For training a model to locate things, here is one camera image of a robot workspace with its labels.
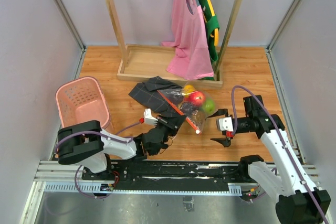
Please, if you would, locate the green fake apple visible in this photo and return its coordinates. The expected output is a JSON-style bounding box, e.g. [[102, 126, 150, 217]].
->
[[202, 98, 216, 115]]

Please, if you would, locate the pink plastic basket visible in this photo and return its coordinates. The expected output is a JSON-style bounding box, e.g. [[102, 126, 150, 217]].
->
[[55, 77, 113, 133]]

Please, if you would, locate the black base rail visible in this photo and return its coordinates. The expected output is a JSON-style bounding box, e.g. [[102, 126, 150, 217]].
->
[[81, 160, 257, 191]]

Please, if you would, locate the dark grey checked cloth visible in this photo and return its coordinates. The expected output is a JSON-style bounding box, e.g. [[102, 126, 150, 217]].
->
[[129, 76, 182, 118]]

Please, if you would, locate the pink t-shirt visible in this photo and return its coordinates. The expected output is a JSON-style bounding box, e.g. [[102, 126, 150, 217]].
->
[[161, 0, 214, 80]]

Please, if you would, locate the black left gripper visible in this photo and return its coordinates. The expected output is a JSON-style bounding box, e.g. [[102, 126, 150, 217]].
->
[[155, 114, 186, 142]]

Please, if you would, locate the red fake apple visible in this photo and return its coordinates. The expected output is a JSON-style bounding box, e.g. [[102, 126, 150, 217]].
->
[[187, 91, 206, 106]]

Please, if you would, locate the wooden clothes rack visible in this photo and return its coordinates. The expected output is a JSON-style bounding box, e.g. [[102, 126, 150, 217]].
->
[[105, 0, 242, 89]]

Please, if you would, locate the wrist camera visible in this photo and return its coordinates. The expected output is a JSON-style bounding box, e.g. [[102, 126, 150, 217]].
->
[[139, 109, 158, 126], [216, 116, 234, 137]]

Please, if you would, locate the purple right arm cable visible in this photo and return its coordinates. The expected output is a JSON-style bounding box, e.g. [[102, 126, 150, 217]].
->
[[230, 85, 330, 224]]

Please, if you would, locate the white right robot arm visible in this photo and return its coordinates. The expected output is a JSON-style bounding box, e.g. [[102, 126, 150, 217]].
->
[[212, 95, 331, 223]]

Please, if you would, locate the clear zip top bag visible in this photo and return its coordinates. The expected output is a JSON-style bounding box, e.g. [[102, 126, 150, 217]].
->
[[158, 84, 217, 134]]

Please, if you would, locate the yellow fake lemon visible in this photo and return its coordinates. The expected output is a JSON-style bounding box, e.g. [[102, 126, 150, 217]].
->
[[182, 84, 196, 96]]

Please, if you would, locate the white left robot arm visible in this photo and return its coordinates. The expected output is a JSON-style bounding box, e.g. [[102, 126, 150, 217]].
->
[[55, 109, 186, 180]]

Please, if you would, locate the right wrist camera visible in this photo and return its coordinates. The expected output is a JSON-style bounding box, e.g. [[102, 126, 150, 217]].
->
[[216, 116, 234, 137]]

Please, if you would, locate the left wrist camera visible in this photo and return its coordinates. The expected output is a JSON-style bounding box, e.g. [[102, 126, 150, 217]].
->
[[139, 109, 158, 126]]

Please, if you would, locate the dark purple fake eggplant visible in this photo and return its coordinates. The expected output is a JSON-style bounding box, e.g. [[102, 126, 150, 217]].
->
[[167, 92, 199, 116]]

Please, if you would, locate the green t-shirt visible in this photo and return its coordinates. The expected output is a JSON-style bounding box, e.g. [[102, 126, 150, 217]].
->
[[193, 0, 220, 81]]

